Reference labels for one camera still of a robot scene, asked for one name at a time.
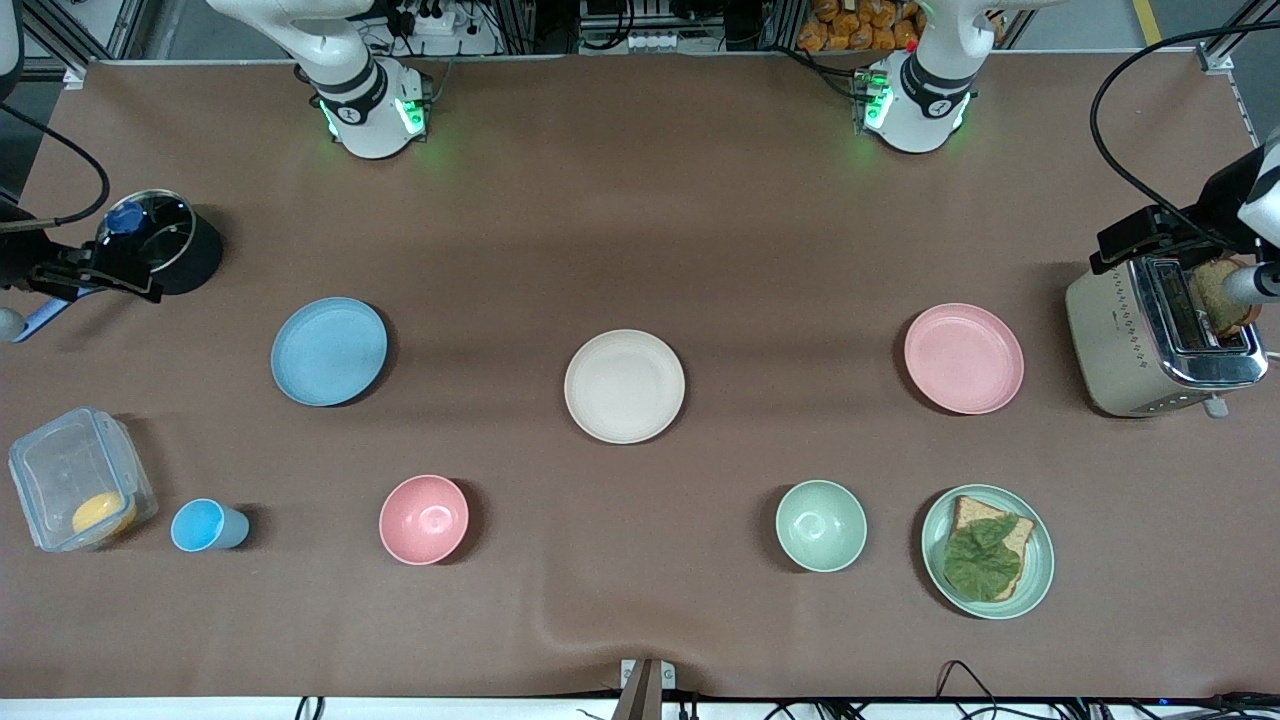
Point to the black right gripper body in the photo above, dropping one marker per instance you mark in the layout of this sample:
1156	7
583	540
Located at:
20	258

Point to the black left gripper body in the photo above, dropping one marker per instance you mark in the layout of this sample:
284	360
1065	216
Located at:
1218	204

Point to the pink plate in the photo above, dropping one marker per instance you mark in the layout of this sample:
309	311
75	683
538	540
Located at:
964	358

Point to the blue plate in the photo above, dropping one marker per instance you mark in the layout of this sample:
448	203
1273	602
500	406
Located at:
328	352

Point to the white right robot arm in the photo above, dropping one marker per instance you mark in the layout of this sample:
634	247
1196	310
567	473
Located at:
365	100

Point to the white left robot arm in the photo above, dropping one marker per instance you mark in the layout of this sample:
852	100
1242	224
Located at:
925	105

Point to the glass lid with blue knob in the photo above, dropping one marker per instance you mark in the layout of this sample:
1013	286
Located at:
150	225

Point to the brown toast slice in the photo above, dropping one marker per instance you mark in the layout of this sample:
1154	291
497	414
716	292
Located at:
1215	295

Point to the beige chrome toaster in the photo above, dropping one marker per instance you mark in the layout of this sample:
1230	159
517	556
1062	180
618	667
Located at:
1120	340

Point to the clear plastic container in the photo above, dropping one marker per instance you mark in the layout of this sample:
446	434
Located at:
70	470

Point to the orange round food piece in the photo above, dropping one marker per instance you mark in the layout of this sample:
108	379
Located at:
102	515

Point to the blue cup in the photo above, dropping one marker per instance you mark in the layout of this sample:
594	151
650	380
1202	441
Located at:
205	525

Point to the brown bread slice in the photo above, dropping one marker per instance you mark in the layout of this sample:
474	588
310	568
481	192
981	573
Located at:
975	510

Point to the green plate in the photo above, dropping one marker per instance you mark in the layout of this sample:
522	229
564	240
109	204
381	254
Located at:
1040	560

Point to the bag of orange snacks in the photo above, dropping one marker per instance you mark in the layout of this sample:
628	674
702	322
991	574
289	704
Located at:
860	25

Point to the green lettuce leaf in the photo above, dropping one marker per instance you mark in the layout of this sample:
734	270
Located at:
980	565

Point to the pink bowl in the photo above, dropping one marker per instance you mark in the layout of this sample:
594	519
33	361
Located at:
424	520

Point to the white power strip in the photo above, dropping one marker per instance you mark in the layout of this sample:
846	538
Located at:
425	18

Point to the green bowl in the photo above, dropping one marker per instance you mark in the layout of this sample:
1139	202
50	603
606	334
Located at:
821	526

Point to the brown table cover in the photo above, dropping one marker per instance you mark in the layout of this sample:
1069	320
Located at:
700	200

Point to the beige plate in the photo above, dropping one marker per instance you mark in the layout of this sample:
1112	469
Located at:
624	386

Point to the metal table clamp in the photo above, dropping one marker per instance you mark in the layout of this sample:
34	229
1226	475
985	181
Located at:
647	685

